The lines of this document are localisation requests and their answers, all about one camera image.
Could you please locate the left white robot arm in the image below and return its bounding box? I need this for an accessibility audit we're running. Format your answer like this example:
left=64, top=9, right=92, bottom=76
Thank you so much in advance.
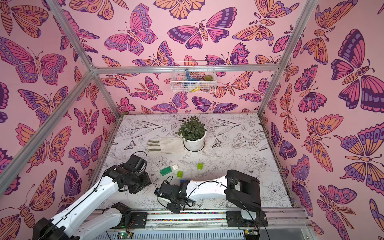
left=32, top=153, right=152, bottom=240

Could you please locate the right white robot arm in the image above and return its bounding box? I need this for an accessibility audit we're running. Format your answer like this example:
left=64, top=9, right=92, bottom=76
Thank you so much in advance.
left=154, top=170, right=262, bottom=221

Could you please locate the lime lego brick centre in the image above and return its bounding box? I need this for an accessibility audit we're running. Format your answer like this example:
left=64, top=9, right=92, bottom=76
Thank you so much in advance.
left=177, top=171, right=184, bottom=178

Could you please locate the lime lego brick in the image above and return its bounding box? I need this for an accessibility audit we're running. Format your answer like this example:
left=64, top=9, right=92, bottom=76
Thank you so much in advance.
left=177, top=171, right=184, bottom=178
left=197, top=163, right=204, bottom=170

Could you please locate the dark green lego brick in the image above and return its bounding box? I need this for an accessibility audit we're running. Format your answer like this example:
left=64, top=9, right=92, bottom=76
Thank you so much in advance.
left=160, top=167, right=173, bottom=176

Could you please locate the white lego brick upper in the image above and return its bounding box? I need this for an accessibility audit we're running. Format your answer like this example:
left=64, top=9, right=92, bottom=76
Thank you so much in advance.
left=172, top=164, right=179, bottom=171

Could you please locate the lime lego brick right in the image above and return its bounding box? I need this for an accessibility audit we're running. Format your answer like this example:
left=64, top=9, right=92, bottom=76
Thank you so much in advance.
left=197, top=163, right=204, bottom=170

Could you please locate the beige gardening glove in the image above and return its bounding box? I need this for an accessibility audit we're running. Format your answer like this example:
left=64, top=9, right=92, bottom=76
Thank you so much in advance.
left=147, top=138, right=184, bottom=154

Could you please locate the potted green plant white pot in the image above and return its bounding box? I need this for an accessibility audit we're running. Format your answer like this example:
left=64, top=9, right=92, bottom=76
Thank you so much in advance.
left=177, top=116, right=207, bottom=152

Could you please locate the blue toy in basket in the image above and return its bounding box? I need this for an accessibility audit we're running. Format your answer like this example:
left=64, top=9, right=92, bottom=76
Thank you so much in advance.
left=184, top=69, right=200, bottom=87

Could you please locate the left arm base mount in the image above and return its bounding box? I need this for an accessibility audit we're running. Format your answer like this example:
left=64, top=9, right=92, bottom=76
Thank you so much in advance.
left=107, top=203, right=148, bottom=231

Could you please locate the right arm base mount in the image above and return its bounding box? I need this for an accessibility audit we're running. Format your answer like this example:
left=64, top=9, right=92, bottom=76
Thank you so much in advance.
left=226, top=210, right=269, bottom=227

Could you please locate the white wire basket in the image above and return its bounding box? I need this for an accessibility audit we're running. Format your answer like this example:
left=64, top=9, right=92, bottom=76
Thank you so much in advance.
left=169, top=60, right=217, bottom=94

